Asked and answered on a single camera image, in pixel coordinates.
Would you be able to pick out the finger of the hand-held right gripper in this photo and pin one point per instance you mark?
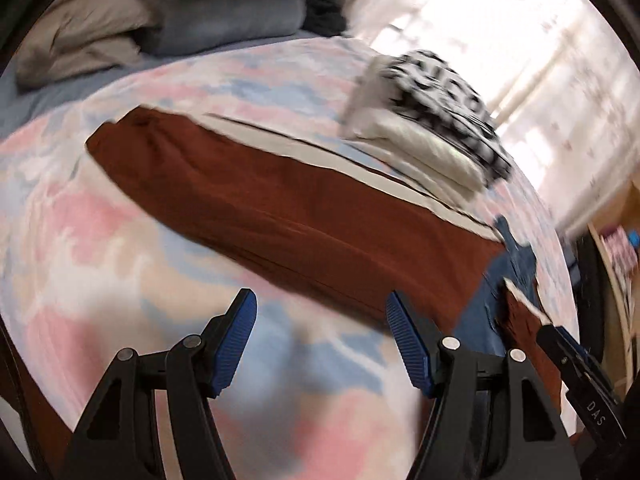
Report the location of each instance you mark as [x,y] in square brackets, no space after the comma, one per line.
[567,347]

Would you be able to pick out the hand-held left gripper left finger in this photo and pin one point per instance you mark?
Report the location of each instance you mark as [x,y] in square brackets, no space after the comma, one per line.
[235,340]

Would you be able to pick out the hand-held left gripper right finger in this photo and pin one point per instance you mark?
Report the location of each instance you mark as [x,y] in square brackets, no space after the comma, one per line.
[410,345]

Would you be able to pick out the rust brown garment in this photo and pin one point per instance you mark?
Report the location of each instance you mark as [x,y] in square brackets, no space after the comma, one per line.
[275,210]

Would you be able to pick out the wooden shelf unit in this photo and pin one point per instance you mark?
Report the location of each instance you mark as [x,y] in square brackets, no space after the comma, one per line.
[622,310]

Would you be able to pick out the blue jeans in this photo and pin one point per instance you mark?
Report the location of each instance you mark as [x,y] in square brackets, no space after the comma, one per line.
[477,320]

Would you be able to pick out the pink storage boxes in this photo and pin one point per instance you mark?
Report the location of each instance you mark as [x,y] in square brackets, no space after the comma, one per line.
[619,244]

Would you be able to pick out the small blue toy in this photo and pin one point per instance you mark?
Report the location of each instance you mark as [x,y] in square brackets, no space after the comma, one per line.
[635,239]

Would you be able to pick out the pastel printed bedspread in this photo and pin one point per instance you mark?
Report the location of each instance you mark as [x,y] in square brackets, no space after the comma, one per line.
[100,240]

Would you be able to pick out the white padded jacket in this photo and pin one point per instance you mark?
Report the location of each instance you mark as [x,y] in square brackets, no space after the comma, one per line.
[425,145]

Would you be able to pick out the black white patterned garment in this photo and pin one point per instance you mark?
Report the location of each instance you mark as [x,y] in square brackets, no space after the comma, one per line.
[450,95]

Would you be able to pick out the blue bed sheet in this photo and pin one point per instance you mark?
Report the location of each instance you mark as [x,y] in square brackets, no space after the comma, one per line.
[45,95]

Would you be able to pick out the white flowered curtain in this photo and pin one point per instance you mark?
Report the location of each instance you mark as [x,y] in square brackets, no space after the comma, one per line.
[525,35]

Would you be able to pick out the dark cloth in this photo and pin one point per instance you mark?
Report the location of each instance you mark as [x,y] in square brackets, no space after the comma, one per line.
[327,15]

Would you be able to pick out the beige pillow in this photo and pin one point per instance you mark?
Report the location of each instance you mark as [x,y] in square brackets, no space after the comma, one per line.
[80,35]

